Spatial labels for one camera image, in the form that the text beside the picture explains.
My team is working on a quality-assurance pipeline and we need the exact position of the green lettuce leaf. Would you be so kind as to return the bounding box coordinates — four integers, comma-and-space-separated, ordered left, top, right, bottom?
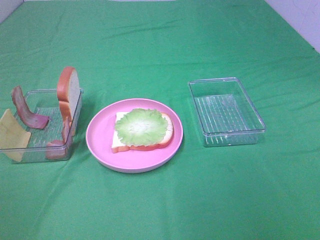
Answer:
114, 107, 168, 147

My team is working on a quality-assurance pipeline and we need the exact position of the pink bacon strip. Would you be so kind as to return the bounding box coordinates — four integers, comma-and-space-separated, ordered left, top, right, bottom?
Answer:
45, 117, 72, 160

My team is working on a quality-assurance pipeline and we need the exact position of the clear plastic container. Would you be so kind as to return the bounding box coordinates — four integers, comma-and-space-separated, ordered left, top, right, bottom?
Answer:
188, 77, 266, 147
12, 88, 83, 163

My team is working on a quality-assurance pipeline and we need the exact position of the dark red bacon strip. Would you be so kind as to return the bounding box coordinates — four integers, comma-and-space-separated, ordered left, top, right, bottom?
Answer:
11, 85, 49, 129

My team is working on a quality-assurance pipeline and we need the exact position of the yellow cheese slice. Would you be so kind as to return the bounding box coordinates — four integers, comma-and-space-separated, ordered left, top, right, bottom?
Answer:
0, 108, 32, 163

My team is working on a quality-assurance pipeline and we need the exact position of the pink round plate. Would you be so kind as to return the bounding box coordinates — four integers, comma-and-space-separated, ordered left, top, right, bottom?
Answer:
86, 98, 184, 173

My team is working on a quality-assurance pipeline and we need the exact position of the clear left plastic container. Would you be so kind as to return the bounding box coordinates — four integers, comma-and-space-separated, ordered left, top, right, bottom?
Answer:
12, 88, 83, 163

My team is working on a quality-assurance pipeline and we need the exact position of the white bread slice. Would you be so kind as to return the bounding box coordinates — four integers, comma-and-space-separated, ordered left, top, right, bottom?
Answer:
110, 111, 175, 154
57, 66, 81, 136

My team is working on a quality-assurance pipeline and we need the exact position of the green tablecloth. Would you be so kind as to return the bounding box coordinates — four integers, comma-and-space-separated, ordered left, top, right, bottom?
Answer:
0, 0, 320, 240

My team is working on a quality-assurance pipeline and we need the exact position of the clear right plastic container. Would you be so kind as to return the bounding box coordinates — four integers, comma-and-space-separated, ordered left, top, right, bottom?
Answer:
188, 77, 266, 147

